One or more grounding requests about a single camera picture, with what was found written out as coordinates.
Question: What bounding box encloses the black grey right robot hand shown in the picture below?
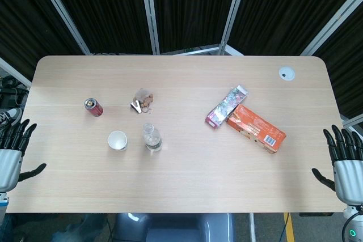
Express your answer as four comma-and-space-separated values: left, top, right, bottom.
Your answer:
311, 124, 363, 205

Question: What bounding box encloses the black grey left robot hand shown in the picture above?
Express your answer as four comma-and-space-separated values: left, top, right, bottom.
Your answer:
0, 119, 47, 193

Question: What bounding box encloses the transparent plastic water bottle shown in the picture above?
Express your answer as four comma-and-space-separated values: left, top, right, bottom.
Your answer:
142, 122, 163, 152

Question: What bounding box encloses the white floral paper cup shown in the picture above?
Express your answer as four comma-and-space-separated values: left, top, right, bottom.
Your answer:
107, 130, 128, 151

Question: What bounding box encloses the grey white sneaker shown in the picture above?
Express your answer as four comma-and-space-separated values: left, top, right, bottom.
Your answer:
0, 107, 23, 127

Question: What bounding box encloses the black equipment pile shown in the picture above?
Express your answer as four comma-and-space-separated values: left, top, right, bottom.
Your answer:
0, 75, 29, 107

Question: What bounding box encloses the red soda can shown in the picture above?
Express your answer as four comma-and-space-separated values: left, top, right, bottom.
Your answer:
84, 97, 104, 117

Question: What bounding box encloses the orange biscuit box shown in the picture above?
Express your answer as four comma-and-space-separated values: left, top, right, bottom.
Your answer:
226, 104, 287, 155

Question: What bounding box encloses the floral tissue pack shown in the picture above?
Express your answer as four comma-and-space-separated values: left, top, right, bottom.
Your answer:
205, 84, 250, 130

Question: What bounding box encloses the grey robot torso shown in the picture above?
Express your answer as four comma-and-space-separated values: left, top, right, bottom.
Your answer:
113, 213, 236, 242

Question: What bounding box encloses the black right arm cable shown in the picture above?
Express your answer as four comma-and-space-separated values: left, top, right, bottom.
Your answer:
341, 213, 355, 242

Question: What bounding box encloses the grey partition frame post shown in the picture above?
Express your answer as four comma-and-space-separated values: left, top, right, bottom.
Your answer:
218, 0, 250, 55
0, 57, 32, 87
138, 0, 161, 55
341, 114, 363, 129
300, 0, 363, 56
31, 0, 92, 55

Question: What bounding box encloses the white cable grommet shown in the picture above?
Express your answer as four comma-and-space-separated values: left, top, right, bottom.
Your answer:
278, 66, 296, 82

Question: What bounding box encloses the fluffy beaded keychain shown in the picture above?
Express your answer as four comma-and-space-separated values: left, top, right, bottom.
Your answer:
134, 88, 155, 108

